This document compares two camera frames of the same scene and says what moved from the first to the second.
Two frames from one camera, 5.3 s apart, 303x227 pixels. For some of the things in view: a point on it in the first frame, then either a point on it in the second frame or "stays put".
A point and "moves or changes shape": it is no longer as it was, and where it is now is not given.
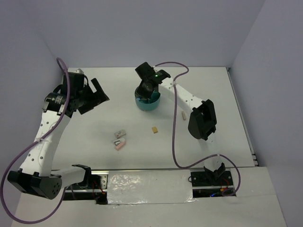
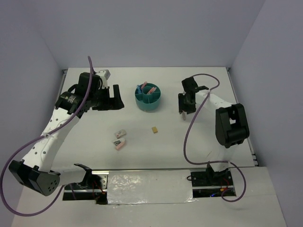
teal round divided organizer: x=148 y=104 stays put
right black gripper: x=139 y=91 to x=182 y=107
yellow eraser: x=155 y=129 stays put
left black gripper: x=101 y=96 to x=112 y=103
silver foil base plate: x=149 y=187 stays put
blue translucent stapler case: x=142 y=100 moves or changes shape
